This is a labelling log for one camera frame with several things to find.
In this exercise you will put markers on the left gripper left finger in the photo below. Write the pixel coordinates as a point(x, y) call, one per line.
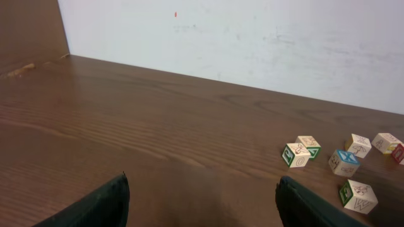
point(106, 206)

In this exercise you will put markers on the tan wooden block far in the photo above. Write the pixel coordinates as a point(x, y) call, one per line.
point(385, 143)

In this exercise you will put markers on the green edged wooden block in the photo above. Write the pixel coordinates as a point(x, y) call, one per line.
point(311, 145)

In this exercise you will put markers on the blue X wooden block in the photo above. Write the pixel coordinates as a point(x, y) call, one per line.
point(343, 163)

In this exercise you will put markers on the wooden block red edge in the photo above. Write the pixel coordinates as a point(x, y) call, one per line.
point(398, 154)

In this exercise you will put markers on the wooden block left of group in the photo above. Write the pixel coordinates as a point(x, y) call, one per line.
point(295, 155)

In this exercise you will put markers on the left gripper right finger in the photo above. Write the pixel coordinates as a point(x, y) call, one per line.
point(299, 206)

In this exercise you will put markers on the wooden block with umbrella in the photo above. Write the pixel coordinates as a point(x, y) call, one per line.
point(358, 145)

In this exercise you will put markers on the wooden block W centre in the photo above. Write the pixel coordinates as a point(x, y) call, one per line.
point(358, 197)

